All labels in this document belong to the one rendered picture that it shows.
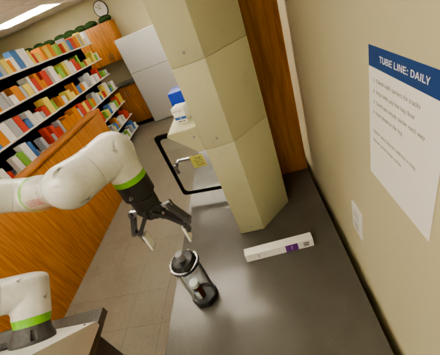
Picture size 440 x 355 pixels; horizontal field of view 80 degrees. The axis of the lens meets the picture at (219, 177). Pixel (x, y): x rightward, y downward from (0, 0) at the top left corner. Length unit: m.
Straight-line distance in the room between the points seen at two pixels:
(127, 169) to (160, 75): 5.42
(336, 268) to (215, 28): 0.91
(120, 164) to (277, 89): 0.85
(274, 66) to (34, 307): 1.35
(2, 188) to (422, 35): 1.06
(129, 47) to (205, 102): 5.25
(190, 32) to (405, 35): 0.58
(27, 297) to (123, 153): 0.76
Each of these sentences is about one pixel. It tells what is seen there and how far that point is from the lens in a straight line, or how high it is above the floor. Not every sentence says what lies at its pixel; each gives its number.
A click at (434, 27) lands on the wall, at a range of 0.41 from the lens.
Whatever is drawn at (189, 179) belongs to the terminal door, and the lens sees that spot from 1.49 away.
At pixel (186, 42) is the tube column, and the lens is 0.88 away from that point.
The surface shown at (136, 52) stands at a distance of 6.09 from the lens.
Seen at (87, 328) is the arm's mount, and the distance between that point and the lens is 1.30.
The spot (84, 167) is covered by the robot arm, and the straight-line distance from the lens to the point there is 0.65.
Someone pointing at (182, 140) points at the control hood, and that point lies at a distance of 0.98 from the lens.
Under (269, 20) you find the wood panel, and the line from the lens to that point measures 1.25.
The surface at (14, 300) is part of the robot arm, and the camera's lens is 1.27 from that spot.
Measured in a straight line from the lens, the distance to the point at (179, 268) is 0.94.
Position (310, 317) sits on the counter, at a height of 0.94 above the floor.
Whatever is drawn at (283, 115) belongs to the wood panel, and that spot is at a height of 1.29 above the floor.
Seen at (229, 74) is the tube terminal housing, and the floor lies 1.63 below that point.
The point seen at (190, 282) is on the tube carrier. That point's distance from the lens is 0.98.
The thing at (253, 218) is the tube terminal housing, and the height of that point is 1.02.
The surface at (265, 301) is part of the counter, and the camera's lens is 1.06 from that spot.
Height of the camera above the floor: 1.85
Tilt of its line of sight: 33 degrees down
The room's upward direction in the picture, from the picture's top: 23 degrees counter-clockwise
